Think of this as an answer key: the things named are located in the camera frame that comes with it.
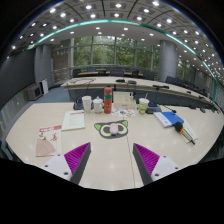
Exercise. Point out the white paper booklet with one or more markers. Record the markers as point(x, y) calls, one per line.
point(73, 120)

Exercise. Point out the ceiling lights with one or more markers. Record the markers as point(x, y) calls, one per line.
point(116, 15)

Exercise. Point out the white lidded mug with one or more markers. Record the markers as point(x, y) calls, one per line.
point(98, 106)

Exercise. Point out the black handheld microphone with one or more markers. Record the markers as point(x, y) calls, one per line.
point(180, 128)

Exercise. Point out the green-printed paper drink cup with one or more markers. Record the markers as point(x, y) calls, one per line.
point(143, 106)

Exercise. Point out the red and white brochure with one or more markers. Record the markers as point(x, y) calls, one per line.
point(49, 141)

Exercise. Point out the red drink bottle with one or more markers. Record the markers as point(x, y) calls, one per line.
point(108, 101)

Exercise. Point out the cat-face mouse pad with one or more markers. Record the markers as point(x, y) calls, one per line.
point(103, 130)

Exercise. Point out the beige cardboard box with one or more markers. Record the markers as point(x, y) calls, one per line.
point(124, 100)

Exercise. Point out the white notebook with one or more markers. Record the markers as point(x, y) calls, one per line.
point(190, 128)

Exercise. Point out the blue and white book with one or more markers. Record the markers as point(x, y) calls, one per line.
point(168, 119)

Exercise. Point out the dark office chairs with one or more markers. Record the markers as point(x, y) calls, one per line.
point(116, 73)

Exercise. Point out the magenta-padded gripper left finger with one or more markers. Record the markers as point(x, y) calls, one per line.
point(76, 159)

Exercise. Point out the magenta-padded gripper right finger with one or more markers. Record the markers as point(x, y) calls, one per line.
point(148, 160)

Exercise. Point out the stack of white paper cups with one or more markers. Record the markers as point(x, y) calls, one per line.
point(86, 104)

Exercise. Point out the colourful sticker sheet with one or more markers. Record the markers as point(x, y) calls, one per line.
point(124, 113)

